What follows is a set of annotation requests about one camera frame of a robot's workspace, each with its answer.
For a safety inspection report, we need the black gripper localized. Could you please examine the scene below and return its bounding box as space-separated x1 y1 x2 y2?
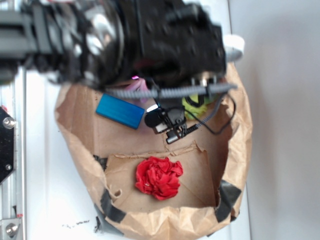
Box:
134 0 227 87

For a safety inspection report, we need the pink plush bunny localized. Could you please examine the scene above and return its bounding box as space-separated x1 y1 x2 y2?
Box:
125 76 149 92

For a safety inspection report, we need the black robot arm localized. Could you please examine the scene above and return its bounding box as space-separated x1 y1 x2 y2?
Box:
0 0 227 90

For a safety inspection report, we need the green plush turtle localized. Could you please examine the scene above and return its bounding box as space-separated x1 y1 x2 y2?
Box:
182 94 217 121

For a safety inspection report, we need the blue foam block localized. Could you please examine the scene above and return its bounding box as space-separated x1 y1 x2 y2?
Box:
95 93 145 130

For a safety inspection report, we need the red crumpled paper flower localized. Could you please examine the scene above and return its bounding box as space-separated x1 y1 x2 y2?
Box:
135 156 184 201

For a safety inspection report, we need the brown paper bag tray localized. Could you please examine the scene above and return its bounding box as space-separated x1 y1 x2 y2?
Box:
55 64 253 240

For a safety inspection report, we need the grey braided cable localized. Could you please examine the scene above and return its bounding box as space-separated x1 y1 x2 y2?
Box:
104 83 238 99

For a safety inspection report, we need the thin black wire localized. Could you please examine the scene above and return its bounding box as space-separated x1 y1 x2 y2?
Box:
199 92 237 136

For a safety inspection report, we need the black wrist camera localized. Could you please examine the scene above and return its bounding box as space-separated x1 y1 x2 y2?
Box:
144 107 187 144

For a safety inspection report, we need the aluminium extrusion rail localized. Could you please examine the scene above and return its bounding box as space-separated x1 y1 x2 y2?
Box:
0 68 27 240

